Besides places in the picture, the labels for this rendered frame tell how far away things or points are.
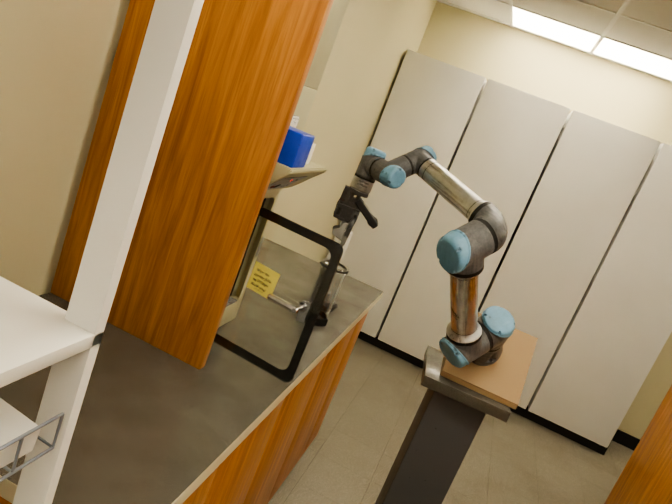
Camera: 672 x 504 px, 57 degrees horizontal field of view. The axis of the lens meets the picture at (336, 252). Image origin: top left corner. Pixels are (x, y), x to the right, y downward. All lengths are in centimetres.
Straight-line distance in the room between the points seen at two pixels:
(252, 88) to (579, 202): 339
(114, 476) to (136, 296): 59
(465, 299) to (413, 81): 294
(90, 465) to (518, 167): 379
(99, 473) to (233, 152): 77
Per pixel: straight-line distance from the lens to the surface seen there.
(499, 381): 231
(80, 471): 127
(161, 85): 72
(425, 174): 204
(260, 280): 161
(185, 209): 160
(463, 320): 199
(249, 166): 152
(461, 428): 235
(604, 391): 491
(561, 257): 464
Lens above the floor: 173
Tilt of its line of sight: 14 degrees down
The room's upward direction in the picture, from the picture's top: 21 degrees clockwise
